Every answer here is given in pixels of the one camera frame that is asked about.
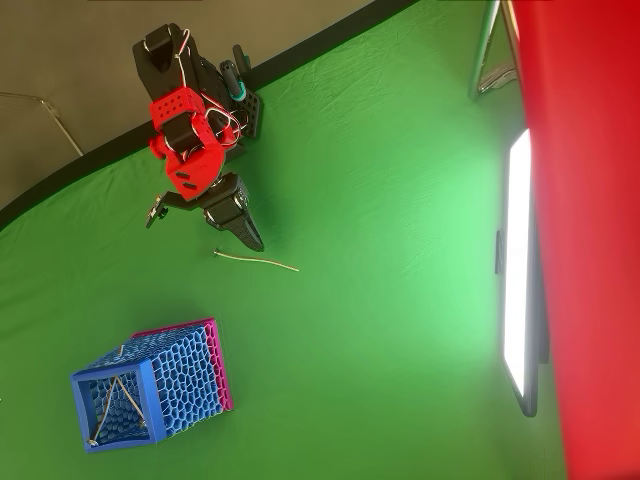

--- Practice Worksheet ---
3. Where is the blue and pink mesh basket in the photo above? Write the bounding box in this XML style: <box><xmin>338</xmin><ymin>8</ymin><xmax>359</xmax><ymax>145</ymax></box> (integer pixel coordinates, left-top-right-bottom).
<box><xmin>69</xmin><ymin>317</ymin><xmax>235</xmax><ymax>455</ymax></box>

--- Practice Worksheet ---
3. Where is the green cloth with black edge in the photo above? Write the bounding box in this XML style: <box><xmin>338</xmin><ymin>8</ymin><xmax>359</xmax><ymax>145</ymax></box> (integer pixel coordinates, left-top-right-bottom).
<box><xmin>0</xmin><ymin>0</ymin><xmax>569</xmax><ymax>480</ymax></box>

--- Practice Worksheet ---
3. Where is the black LED light panel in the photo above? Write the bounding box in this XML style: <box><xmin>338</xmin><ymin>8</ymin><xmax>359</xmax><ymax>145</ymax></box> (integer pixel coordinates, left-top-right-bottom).
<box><xmin>494</xmin><ymin>127</ymin><xmax>551</xmax><ymax>419</ymax></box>

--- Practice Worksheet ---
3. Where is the chrome tube stand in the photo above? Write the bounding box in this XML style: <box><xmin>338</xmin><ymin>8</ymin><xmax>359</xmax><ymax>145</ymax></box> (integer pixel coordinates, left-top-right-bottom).
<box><xmin>467</xmin><ymin>0</ymin><xmax>521</xmax><ymax>104</ymax></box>

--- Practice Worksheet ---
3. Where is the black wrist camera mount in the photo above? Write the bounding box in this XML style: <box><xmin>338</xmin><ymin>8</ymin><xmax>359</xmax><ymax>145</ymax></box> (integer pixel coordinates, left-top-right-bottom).
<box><xmin>144</xmin><ymin>191</ymin><xmax>184</xmax><ymax>230</ymax></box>

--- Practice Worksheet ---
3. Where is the black clamp with teal ring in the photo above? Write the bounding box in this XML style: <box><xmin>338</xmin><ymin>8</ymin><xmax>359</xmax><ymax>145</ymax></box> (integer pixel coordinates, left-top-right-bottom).
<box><xmin>219</xmin><ymin>43</ymin><xmax>251</xmax><ymax>104</ymax></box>

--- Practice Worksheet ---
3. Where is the thin grey floor cable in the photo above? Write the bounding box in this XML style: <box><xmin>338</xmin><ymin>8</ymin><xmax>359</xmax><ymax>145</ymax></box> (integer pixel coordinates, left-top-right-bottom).
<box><xmin>0</xmin><ymin>91</ymin><xmax>84</xmax><ymax>157</ymax></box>

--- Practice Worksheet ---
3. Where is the red camera holder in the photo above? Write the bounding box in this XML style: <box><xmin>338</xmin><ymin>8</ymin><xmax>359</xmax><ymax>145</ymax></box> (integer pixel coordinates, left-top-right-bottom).
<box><xmin>508</xmin><ymin>0</ymin><xmax>640</xmax><ymax>480</ymax></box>

